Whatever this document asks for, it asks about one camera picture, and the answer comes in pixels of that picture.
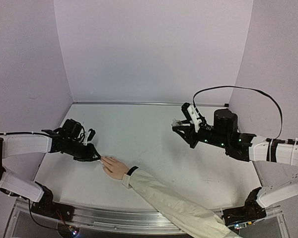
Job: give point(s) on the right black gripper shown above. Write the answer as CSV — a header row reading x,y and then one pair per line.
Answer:
x,y
193,134

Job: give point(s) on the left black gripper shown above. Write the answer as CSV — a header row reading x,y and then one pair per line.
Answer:
x,y
89,156

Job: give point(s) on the forearm in beige sleeve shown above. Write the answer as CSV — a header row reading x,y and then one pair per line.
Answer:
x,y
192,218

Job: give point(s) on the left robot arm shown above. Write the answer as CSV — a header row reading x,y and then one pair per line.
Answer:
x,y
71,139

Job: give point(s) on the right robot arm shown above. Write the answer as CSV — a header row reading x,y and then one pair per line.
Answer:
x,y
241,146

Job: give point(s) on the person's bare hand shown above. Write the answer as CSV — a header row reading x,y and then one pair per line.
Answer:
x,y
114,168

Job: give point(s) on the black wrist band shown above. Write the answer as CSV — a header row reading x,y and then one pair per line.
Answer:
x,y
131,170

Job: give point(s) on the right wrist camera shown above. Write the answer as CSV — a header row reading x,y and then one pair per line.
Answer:
x,y
193,115

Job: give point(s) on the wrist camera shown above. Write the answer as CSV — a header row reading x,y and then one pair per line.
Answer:
x,y
193,115
88,136

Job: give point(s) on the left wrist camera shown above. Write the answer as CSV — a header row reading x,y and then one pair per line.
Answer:
x,y
88,136

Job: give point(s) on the aluminium back rail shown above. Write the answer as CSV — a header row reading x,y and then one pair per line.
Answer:
x,y
141,103

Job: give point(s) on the aluminium rail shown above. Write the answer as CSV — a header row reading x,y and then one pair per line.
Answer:
x,y
124,222
141,103

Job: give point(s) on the aluminium front rail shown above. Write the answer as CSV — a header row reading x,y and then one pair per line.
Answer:
x,y
124,222

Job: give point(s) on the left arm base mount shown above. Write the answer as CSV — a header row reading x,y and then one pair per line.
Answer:
x,y
47,207

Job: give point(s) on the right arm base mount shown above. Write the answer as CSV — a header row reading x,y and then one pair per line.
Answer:
x,y
249,212

